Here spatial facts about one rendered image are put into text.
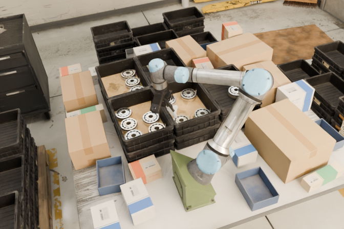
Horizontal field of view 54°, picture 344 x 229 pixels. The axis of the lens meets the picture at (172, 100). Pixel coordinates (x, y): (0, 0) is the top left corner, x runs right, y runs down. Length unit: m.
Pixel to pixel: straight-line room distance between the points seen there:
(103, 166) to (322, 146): 1.23
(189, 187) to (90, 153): 0.66
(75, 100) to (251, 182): 1.25
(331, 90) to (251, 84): 1.81
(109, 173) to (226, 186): 0.67
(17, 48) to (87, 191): 1.55
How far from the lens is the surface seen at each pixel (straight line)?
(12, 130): 2.87
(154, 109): 1.70
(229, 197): 1.89
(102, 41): 3.52
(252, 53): 2.56
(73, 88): 2.43
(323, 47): 3.63
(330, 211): 2.83
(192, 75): 1.69
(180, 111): 2.14
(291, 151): 1.88
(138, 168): 1.93
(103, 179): 2.02
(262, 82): 1.45
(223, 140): 1.53
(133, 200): 1.79
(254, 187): 1.94
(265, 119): 2.02
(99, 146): 2.00
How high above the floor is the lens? 2.28
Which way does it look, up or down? 41 degrees down
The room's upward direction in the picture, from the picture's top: 4 degrees counter-clockwise
